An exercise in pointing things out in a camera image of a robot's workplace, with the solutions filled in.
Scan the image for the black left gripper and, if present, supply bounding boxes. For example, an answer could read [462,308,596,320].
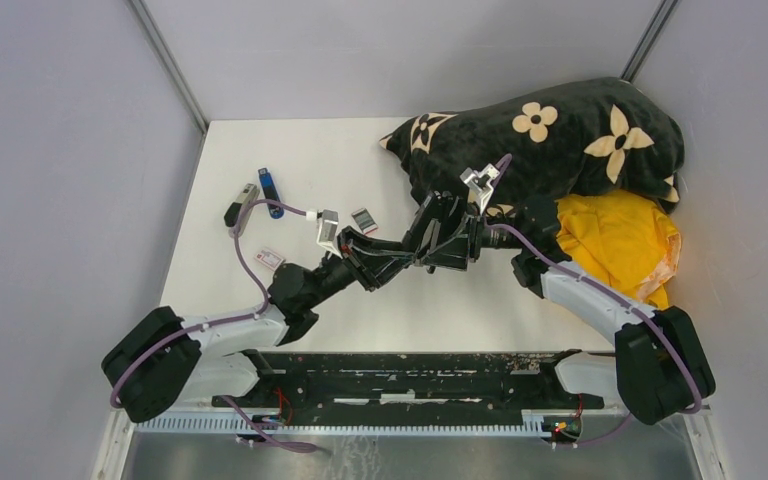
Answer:
[305,225,416,309]

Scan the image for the closed red white staple box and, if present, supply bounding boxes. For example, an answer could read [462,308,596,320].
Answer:
[255,248,286,271]

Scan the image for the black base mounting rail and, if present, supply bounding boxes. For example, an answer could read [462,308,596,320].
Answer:
[233,351,605,427]

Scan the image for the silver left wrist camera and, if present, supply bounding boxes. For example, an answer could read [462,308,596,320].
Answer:
[305,209,340,255]

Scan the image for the blue stapler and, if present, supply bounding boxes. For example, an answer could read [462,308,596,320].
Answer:
[258,168,285,219]

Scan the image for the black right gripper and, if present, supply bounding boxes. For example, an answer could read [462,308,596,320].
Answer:
[418,197,530,272]

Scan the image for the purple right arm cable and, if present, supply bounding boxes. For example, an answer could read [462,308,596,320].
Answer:
[486,153,705,448]

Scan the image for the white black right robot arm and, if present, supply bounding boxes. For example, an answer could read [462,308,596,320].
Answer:
[405,191,716,425]

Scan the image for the white slotted cable duct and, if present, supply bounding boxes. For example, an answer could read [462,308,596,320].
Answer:
[133,409,584,440]

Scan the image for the open staple box with staples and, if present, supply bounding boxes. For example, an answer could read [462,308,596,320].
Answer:
[351,208,379,235]

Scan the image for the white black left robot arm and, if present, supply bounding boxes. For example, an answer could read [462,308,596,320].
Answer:
[101,227,426,423]

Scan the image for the beige stapler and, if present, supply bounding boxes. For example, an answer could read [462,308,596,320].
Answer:
[223,183,260,238]

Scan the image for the yellow crumpled cloth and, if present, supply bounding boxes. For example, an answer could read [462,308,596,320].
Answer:
[557,190,682,310]

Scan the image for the black floral plush pillow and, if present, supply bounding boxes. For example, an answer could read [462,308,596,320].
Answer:
[379,77,685,213]

